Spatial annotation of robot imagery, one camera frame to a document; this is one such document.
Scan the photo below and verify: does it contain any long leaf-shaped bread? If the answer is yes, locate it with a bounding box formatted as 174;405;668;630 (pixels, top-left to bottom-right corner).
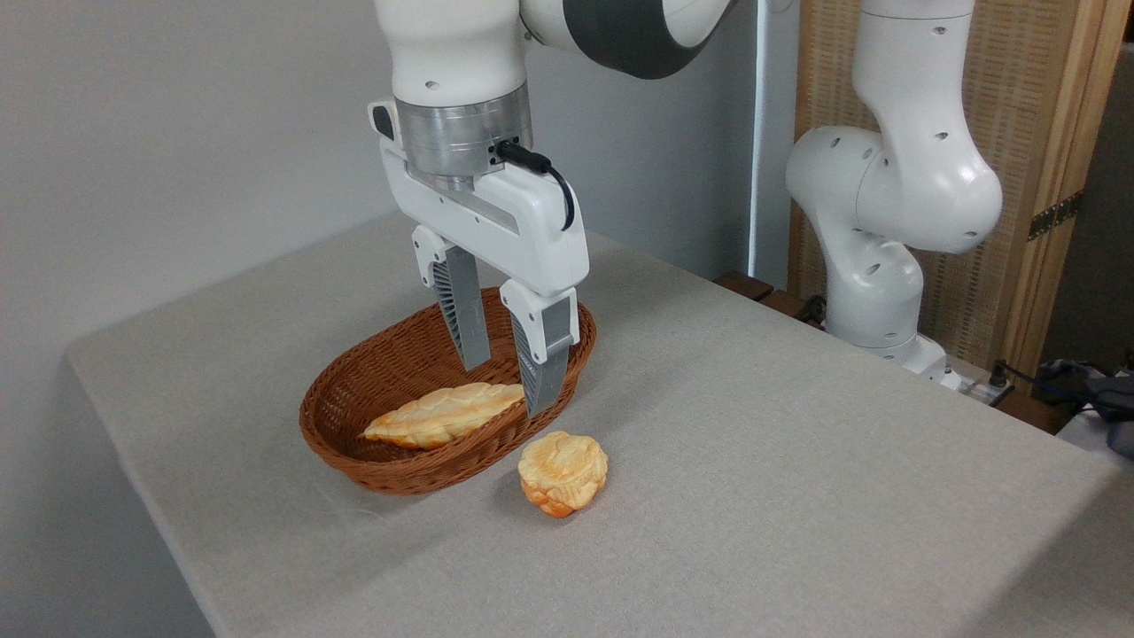
361;382;526;450

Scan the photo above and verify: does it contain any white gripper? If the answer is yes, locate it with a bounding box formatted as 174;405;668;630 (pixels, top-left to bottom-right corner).
368;99;591;417

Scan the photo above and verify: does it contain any metal screen hinge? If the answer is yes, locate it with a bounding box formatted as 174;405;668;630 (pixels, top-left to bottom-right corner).
1028;191;1084;242

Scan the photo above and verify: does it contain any black power cable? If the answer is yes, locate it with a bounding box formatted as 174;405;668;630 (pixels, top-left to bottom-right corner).
987;359;1108;417

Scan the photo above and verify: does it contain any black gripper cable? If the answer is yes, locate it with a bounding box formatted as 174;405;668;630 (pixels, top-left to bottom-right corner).
493;139;577;233

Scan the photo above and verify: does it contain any grey tablecloth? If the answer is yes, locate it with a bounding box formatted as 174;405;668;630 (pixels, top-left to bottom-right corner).
64;213;1134;638

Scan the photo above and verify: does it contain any round bread bun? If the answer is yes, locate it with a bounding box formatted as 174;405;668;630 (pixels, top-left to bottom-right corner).
517;431;610;519

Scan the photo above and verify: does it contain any white door frame strip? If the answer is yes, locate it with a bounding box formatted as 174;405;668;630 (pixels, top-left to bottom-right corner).
747;0;801;289

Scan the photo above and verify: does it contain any white power strip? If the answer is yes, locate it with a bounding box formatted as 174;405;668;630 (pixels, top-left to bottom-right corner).
950;372;1013;408

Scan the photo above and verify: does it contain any dark cable bundle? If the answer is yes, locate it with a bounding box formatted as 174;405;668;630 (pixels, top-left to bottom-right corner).
1038;353;1134;462

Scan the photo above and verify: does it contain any wooden woven folding screen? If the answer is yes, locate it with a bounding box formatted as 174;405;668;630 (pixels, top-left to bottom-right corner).
788;0;1133;382

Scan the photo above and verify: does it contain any brown wicker oval basket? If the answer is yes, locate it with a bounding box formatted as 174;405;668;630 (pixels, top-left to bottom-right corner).
299;285;597;495

